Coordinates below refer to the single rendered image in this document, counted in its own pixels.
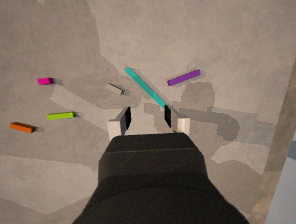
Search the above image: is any orange rod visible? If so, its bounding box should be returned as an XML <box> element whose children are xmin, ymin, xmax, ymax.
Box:
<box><xmin>10</xmin><ymin>122</ymin><xmax>36</xmax><ymax>133</ymax></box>

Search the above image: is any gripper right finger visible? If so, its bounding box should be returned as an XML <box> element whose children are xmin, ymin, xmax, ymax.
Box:
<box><xmin>165</xmin><ymin>105</ymin><xmax>190</xmax><ymax>137</ymax></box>

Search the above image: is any turquoise rod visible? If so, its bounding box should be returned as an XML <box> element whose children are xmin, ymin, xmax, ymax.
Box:
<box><xmin>125</xmin><ymin>67</ymin><xmax>166</xmax><ymax>108</ymax></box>

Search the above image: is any lime green rod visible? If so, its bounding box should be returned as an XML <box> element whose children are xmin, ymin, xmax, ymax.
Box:
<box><xmin>47</xmin><ymin>111</ymin><xmax>76</xmax><ymax>120</ymax></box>

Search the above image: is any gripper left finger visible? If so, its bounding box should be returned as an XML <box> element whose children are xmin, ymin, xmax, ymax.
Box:
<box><xmin>107</xmin><ymin>106</ymin><xmax>131</xmax><ymax>141</ymax></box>

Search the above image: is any magenta rod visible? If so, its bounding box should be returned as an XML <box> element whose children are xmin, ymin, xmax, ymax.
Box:
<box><xmin>37</xmin><ymin>78</ymin><xmax>54</xmax><ymax>85</ymax></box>

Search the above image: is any grey rod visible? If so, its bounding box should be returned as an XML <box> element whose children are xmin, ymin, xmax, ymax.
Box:
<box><xmin>105</xmin><ymin>83</ymin><xmax>123</xmax><ymax>95</ymax></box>

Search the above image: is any purple rod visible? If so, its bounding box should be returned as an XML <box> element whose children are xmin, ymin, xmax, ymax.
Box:
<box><xmin>167</xmin><ymin>69</ymin><xmax>201</xmax><ymax>86</ymax></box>

